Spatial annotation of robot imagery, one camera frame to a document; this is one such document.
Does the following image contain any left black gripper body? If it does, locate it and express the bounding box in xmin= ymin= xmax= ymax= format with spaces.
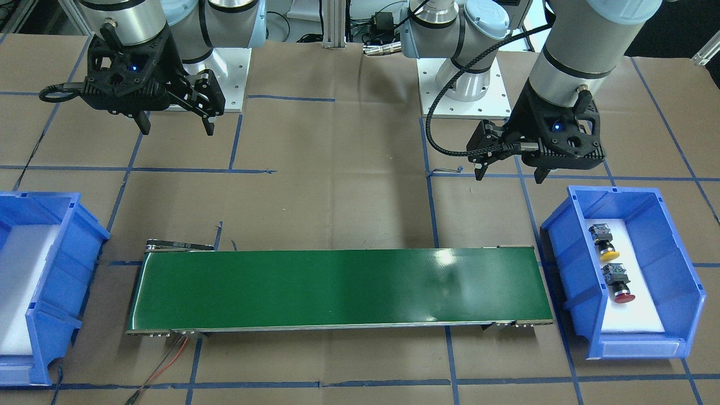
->
xmin=466 ymin=84 xmax=605 ymax=172

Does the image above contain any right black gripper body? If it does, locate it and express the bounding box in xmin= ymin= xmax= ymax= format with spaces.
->
xmin=82 ymin=22 xmax=226 ymax=118

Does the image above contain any yellow push button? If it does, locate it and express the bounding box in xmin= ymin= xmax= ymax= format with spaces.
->
xmin=588 ymin=223 xmax=620 ymax=262

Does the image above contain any red push button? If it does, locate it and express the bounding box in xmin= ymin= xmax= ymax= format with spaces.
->
xmin=602 ymin=263 xmax=636 ymax=304

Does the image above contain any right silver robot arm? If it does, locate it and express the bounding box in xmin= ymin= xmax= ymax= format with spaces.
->
xmin=77 ymin=1 xmax=267 ymax=136

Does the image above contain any blue plastic bin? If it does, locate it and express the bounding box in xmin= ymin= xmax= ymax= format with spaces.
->
xmin=542 ymin=186 xmax=705 ymax=359
xmin=1 ymin=191 xmax=110 ymax=386

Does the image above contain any green conveyor belt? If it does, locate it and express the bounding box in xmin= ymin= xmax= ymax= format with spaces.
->
xmin=127 ymin=246 xmax=554 ymax=334

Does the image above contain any bin white foam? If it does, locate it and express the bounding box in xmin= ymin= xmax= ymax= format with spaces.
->
xmin=1 ymin=224 xmax=61 ymax=356
xmin=584 ymin=218 xmax=664 ymax=334

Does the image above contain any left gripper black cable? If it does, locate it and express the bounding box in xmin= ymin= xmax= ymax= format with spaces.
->
xmin=425 ymin=22 xmax=557 ymax=158

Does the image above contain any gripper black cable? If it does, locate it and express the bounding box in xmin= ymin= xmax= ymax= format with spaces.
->
xmin=425 ymin=22 xmax=557 ymax=158
xmin=38 ymin=82 xmax=86 ymax=104

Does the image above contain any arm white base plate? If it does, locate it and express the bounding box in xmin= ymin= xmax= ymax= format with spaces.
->
xmin=183 ymin=48 xmax=252 ymax=113
xmin=417 ymin=57 xmax=511 ymax=119

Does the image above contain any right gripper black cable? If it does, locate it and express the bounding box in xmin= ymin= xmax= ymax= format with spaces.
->
xmin=38 ymin=82 xmax=86 ymax=104

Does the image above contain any aluminium frame post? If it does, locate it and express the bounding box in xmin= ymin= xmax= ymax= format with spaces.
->
xmin=319 ymin=1 xmax=349 ymax=49

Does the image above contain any red black conveyor wire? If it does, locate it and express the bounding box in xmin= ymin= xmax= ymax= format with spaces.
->
xmin=125 ymin=333 xmax=192 ymax=405

